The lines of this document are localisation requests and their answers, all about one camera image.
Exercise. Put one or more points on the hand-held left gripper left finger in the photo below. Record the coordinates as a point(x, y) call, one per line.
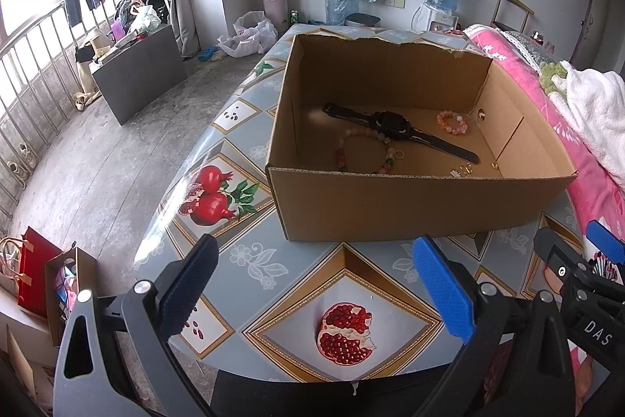
point(190, 280)

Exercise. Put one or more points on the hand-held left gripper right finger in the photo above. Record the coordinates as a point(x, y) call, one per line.
point(447, 285)

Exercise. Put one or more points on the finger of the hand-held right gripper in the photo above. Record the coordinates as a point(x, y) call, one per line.
point(605, 241)
point(547, 241)

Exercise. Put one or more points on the brown cardboard box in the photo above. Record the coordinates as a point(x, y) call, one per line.
point(390, 207)

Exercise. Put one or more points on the black wrist watch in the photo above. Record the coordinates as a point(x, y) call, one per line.
point(390, 121)

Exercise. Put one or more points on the small open cardboard carton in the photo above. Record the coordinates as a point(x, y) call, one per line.
point(85, 265)

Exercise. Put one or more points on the white fluffy blanket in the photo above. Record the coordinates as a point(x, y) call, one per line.
point(595, 104)

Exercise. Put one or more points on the pink blanket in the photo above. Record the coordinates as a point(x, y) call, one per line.
point(532, 89)

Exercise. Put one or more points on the red paper bag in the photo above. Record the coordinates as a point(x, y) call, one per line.
point(36, 270)

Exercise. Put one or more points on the green fuzzy cloth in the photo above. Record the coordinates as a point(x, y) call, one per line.
point(551, 75)

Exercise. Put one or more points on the white lace cloth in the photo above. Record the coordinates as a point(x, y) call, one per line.
point(525, 48)

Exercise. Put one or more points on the white sneakers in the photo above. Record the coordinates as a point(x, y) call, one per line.
point(22, 160)

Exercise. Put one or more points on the beige shoes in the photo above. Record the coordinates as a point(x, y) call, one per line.
point(85, 100)

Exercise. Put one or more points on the grey cabinet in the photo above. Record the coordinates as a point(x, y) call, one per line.
point(141, 75)

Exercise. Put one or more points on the grey door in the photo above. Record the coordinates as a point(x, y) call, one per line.
point(603, 16)

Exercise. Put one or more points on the blue slippers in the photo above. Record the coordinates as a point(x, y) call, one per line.
point(209, 53)

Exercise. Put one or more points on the white water dispenser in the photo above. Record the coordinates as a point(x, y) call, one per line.
point(434, 19)

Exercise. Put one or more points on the crumpled white plastic bag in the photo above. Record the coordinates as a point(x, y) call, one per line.
point(249, 36)

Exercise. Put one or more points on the purple cup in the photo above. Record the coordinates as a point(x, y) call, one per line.
point(116, 30)

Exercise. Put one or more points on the small white plastic bag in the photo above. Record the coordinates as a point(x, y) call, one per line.
point(145, 19)

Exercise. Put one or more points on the black trash bin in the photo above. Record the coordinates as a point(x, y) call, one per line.
point(364, 20)

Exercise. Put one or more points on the green drink can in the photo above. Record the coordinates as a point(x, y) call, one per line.
point(294, 17)

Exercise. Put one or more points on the metal window railing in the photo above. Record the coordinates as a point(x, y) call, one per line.
point(30, 31)

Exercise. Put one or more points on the clear blue water jug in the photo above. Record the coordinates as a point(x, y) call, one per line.
point(342, 4)

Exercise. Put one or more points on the wall power socket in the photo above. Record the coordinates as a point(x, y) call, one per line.
point(394, 1)

